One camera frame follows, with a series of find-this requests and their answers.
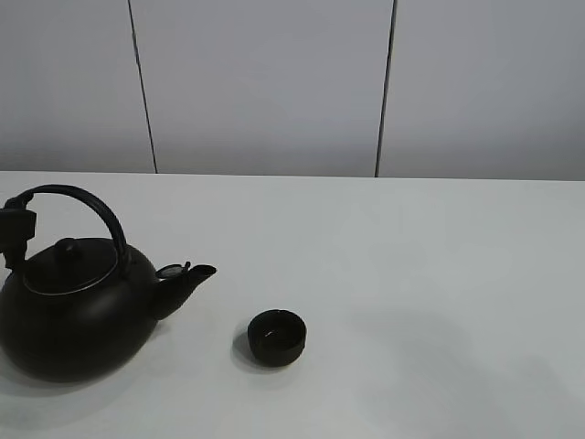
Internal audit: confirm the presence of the black round teapot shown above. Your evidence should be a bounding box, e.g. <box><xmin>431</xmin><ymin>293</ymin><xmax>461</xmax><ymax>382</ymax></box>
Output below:
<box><xmin>1</xmin><ymin>184</ymin><xmax>217</xmax><ymax>382</ymax></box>

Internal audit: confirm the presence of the small black teacup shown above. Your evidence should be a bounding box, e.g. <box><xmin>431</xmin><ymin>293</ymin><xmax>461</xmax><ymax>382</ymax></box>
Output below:
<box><xmin>247</xmin><ymin>309</ymin><xmax>307</xmax><ymax>368</ymax></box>

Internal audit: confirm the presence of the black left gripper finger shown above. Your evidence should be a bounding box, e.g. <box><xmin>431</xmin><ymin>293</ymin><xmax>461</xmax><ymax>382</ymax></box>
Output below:
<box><xmin>0</xmin><ymin>208</ymin><xmax>37</xmax><ymax>242</ymax></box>

